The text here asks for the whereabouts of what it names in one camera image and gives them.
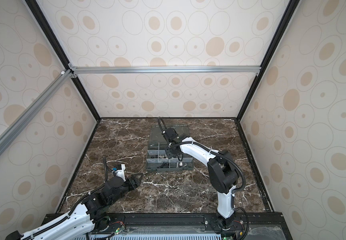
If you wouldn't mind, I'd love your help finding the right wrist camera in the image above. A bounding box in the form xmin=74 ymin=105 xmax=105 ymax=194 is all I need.
xmin=162 ymin=128 xmax=185 ymax=146

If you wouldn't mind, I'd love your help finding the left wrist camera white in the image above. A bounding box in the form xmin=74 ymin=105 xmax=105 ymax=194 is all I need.
xmin=112 ymin=164 xmax=126 ymax=182

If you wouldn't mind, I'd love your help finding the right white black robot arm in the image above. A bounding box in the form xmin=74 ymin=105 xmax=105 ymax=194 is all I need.
xmin=158 ymin=117 xmax=246 ymax=229

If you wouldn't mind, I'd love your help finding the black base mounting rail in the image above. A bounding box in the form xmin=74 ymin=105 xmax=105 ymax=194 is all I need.
xmin=36 ymin=213 xmax=292 ymax=240

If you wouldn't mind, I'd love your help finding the clear plastic compartment organizer box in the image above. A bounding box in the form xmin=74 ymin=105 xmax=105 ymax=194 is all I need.
xmin=145 ymin=124 xmax=194 ymax=174

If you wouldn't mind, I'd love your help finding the left diagonal aluminium frame bar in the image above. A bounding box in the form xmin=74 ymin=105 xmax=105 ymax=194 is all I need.
xmin=0 ymin=70 xmax=72 ymax=156

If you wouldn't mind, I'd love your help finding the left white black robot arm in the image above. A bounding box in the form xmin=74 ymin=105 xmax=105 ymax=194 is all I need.
xmin=6 ymin=158 xmax=144 ymax=240

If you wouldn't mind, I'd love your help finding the horizontal aluminium frame bar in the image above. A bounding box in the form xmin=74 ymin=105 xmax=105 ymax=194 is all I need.
xmin=72 ymin=66 xmax=261 ymax=74

